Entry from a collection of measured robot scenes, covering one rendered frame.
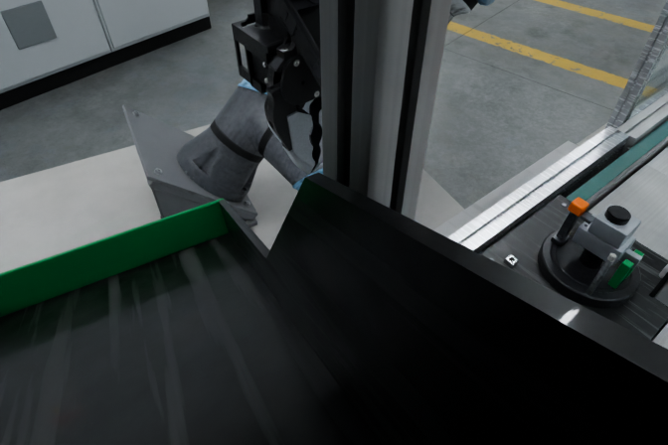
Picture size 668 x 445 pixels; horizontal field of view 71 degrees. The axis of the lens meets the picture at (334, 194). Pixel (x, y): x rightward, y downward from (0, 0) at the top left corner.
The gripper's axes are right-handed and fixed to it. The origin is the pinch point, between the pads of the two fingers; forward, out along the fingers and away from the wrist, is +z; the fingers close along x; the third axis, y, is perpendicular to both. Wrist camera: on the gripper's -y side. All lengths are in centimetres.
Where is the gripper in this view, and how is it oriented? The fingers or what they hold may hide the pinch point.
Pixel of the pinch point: (314, 165)
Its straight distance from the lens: 49.1
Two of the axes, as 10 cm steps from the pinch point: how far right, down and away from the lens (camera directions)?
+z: 0.0, 7.3, 6.9
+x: -7.9, 4.2, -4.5
